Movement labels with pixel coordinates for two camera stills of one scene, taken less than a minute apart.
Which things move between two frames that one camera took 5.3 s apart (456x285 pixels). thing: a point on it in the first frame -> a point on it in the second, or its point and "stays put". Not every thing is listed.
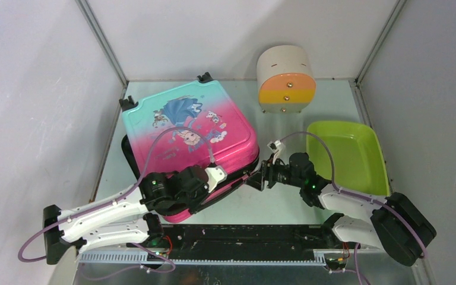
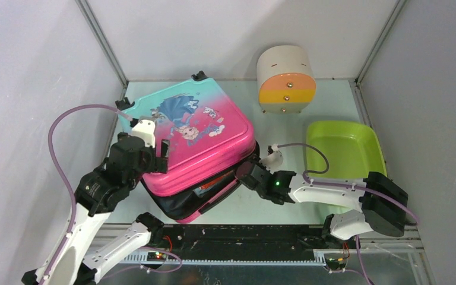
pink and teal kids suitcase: [196, 124] stays put
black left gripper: [205, 189] -> [159, 164]
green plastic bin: [358, 162] stays put
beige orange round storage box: [286, 81] stays put
